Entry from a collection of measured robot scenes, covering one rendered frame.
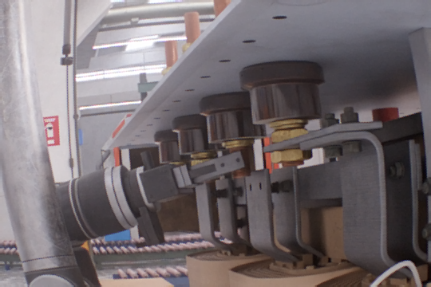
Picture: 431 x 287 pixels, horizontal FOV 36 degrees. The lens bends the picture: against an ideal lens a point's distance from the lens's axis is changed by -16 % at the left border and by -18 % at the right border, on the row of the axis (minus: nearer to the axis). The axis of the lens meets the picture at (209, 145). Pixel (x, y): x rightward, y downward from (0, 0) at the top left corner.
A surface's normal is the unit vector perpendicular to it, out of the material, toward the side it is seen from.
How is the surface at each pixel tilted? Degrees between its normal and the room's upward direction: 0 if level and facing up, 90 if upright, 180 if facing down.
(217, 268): 90
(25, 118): 80
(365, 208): 90
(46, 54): 90
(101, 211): 104
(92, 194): 76
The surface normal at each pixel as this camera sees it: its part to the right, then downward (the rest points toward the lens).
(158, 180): -0.15, -0.05
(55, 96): 0.20, -0.08
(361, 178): -0.98, 0.08
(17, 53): 0.55, -0.27
